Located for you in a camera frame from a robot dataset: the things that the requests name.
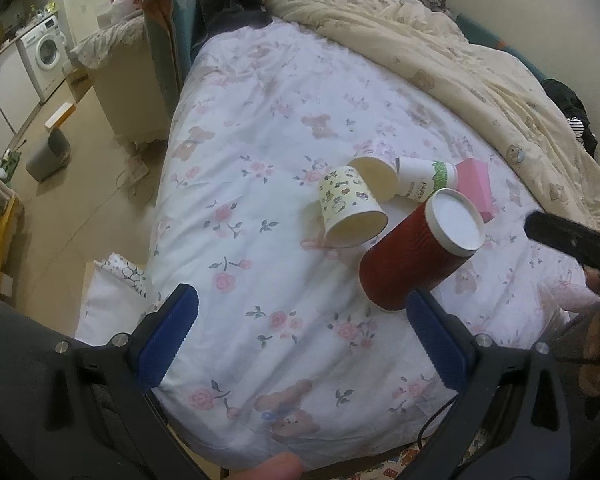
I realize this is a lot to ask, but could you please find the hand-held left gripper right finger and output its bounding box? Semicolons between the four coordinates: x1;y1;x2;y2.
395;287;600;480

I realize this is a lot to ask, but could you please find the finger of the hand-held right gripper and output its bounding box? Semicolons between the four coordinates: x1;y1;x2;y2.
525;210;600;274

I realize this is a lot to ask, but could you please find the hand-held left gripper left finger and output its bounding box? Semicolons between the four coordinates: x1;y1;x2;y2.
46;283;222;480

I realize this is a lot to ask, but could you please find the red ribbed paper cup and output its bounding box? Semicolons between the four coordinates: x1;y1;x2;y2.
358;187;486;314

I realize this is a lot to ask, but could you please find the white green band paper cup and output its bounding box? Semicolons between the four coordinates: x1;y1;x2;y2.
393;156;459;204

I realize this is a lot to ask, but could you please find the cartoon print paper cup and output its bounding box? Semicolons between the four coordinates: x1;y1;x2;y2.
317;164;389;249

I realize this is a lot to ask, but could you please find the pink floral paper cup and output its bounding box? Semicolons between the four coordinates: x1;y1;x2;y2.
349;142;399;202

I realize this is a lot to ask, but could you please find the person's left hand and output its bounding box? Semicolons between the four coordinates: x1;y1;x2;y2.
239;452;306;480

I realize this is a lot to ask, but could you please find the white patterned pillow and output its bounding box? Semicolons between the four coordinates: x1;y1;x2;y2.
74;252;157;347

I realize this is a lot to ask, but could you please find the pink box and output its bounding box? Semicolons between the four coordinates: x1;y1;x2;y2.
454;158;496;224

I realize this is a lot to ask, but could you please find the black clothing pile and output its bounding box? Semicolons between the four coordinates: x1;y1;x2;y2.
541;77;600;157

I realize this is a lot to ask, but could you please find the floral bear print bed sheet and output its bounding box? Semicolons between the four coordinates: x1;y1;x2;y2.
74;16;588;472

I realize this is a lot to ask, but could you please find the beige quilt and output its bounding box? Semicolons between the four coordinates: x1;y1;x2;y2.
267;0;600;241

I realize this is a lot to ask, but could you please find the grey trash bin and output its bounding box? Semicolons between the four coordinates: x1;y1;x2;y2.
26;129;73;182

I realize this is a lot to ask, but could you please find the flat cardboard box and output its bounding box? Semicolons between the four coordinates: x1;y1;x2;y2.
44;102;77;130

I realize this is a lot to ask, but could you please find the cream skirted armchair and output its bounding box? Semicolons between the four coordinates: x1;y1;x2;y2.
70;14;173;145

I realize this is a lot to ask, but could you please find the white kitchen cabinet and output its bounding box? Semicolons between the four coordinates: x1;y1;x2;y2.
0;46;42;148

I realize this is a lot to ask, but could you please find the teal padded chair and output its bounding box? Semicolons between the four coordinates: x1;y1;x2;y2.
141;0;211;120

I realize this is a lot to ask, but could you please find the white washing machine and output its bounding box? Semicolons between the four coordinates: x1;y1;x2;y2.
19;14;72;102

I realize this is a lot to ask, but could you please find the black cable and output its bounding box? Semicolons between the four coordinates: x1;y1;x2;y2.
417;396;460;453

